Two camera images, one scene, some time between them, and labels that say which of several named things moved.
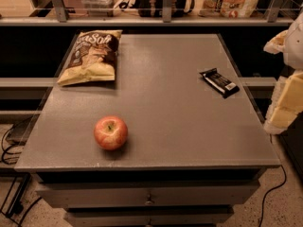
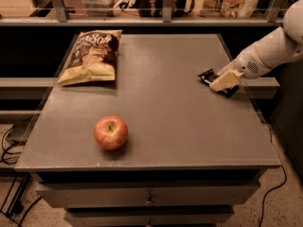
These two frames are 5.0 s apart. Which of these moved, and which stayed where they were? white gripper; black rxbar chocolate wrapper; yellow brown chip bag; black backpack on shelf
Moved: white gripper
Stayed: black backpack on shelf; black rxbar chocolate wrapper; yellow brown chip bag
